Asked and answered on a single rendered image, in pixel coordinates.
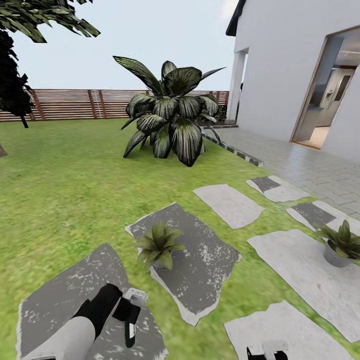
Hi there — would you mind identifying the insectifuge atomizer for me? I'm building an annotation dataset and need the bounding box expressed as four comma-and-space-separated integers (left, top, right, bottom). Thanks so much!
124, 321, 136, 348

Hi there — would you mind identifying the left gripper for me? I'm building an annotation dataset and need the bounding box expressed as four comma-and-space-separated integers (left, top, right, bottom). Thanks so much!
116, 299, 141, 325

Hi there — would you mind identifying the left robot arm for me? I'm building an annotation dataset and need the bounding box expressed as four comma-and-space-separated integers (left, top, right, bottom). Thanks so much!
23, 283, 149, 360

